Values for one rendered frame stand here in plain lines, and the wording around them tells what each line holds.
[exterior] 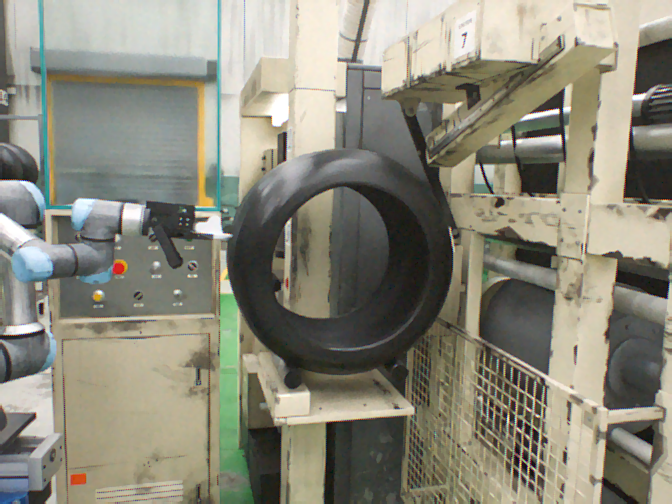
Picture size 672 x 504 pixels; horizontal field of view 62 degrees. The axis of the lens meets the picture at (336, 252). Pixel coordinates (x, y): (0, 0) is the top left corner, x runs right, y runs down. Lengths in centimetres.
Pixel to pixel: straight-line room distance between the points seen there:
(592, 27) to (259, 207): 78
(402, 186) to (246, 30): 977
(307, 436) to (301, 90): 108
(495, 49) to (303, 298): 92
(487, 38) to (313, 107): 66
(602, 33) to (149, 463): 187
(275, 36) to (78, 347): 938
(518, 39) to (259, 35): 987
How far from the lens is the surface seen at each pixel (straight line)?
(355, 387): 163
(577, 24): 121
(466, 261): 186
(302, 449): 190
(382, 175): 135
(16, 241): 140
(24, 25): 1193
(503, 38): 124
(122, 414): 212
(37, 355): 174
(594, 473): 118
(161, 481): 222
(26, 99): 1165
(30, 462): 169
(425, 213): 139
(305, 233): 170
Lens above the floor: 139
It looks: 7 degrees down
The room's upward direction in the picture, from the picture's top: 2 degrees clockwise
